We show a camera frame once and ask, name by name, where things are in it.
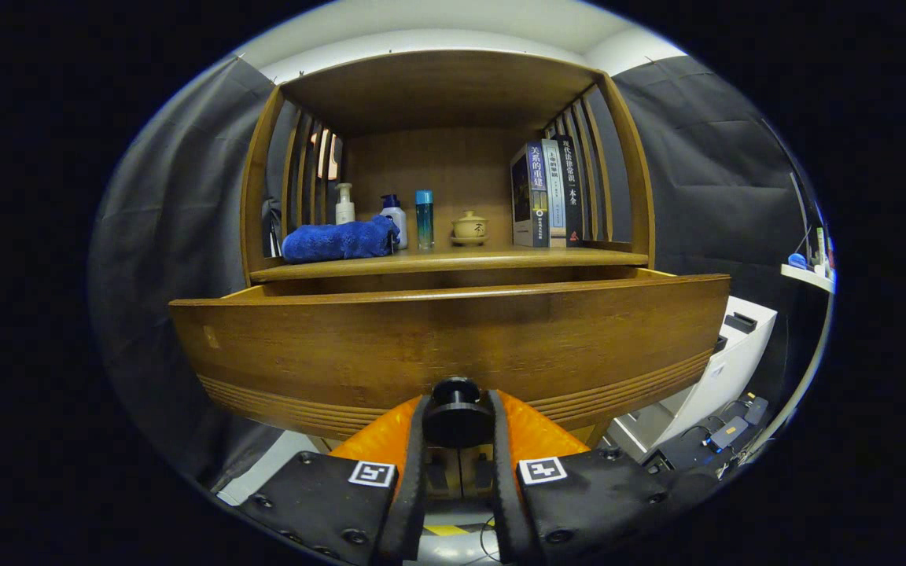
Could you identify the blue towel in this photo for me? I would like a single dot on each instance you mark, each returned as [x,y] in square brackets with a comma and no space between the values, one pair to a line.
[335,240]

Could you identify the wooden countertop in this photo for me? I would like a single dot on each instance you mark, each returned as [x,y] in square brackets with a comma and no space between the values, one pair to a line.
[484,258]

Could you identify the white pump bottle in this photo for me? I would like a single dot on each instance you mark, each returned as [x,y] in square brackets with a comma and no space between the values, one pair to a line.
[344,207]

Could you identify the wooden cabinet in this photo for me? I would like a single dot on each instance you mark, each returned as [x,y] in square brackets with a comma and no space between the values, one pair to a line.
[437,157]

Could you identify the thick book with blue spine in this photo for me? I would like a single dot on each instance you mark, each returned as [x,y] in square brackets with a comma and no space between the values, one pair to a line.
[530,196]

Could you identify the book with pale spine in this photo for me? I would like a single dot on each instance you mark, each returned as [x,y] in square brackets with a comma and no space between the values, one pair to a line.
[554,192]

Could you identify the wooden cabinet door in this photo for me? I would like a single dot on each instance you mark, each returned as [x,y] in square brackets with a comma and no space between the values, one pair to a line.
[441,472]
[480,472]

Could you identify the book with black spine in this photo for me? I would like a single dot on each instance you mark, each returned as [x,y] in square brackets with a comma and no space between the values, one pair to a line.
[569,189]

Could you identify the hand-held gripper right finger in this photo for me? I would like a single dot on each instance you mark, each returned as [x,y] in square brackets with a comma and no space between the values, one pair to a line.
[504,487]

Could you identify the white bottle with blue cap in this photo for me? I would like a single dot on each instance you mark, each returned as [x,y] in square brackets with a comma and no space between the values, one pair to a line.
[395,222]

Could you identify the beige lidded teacup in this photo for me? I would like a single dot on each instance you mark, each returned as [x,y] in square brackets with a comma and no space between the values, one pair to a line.
[469,228]

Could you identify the white side shelf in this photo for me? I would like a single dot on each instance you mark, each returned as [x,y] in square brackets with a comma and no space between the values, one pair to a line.
[807,277]

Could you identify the black round drawer knob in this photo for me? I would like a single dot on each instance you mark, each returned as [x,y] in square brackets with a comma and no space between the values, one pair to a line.
[457,413]

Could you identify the teal blue bottle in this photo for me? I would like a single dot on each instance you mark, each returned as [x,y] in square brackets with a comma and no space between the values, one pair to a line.
[425,220]

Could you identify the yellow black floor tape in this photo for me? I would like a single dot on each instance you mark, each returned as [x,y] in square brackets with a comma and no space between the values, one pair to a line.
[445,529]

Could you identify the small blue object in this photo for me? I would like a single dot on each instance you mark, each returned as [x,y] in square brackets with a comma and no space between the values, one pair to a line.
[797,260]

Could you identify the wooden drawer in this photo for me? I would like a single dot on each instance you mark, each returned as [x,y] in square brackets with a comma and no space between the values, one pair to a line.
[421,346]

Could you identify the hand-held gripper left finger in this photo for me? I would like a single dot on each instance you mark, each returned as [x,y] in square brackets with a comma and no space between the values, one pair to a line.
[414,487]

